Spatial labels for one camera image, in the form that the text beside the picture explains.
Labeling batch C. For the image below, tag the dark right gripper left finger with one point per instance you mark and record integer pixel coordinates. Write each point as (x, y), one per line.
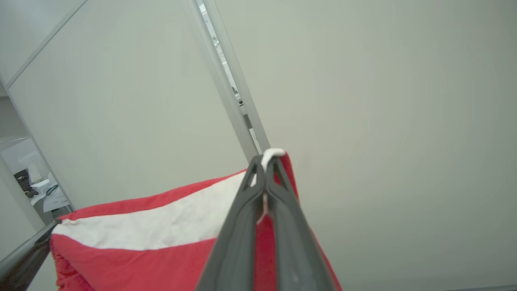
(238, 242)

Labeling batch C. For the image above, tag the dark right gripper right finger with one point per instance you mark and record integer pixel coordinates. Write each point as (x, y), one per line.
(295, 250)

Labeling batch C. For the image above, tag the office desk with papers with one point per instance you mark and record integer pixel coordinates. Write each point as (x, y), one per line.
(44, 192)

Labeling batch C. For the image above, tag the grey partition post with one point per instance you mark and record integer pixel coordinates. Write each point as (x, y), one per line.
(226, 93)

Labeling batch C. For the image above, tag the red garment with white hem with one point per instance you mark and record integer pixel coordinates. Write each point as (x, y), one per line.
(141, 258)

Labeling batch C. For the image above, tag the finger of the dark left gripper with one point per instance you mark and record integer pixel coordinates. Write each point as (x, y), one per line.
(24, 258)

